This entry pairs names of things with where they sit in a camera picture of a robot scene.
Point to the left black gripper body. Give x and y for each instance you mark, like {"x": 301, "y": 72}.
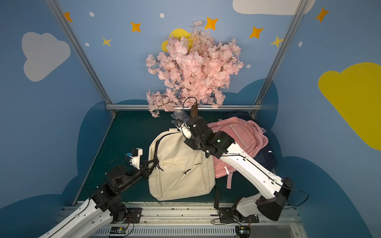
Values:
{"x": 146, "y": 171}

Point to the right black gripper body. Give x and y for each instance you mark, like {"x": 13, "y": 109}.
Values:
{"x": 193, "y": 121}

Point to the cream white bag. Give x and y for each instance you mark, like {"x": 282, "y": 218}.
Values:
{"x": 177, "y": 170}

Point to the pink backpack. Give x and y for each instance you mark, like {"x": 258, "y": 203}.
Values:
{"x": 247, "y": 134}

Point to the navy blue backpack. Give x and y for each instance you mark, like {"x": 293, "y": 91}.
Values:
{"x": 265, "y": 156}

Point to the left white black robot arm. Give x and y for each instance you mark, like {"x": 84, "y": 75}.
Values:
{"x": 104, "y": 206}

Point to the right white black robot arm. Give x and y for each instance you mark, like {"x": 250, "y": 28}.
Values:
{"x": 273, "y": 190}

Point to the pink cherry blossom tree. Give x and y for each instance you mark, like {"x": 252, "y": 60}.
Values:
{"x": 195, "y": 69}

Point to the left green circuit board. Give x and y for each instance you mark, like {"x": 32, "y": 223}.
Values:
{"x": 118, "y": 231}

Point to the green circuit board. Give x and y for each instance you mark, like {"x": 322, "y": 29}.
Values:
{"x": 242, "y": 232}
{"x": 118, "y": 231}

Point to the right green circuit board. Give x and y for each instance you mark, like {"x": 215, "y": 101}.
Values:
{"x": 242, "y": 232}

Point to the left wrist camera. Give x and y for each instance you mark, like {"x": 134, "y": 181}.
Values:
{"x": 134, "y": 157}

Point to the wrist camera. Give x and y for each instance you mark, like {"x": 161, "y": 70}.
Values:
{"x": 182, "y": 126}
{"x": 134, "y": 157}

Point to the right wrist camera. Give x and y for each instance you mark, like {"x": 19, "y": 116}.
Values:
{"x": 182, "y": 126}

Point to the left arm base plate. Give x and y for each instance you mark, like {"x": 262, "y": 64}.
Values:
{"x": 133, "y": 215}

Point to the aluminium rail base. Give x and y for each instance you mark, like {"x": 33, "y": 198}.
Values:
{"x": 196, "y": 220}

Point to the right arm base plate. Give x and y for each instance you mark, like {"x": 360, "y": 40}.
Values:
{"x": 230, "y": 215}

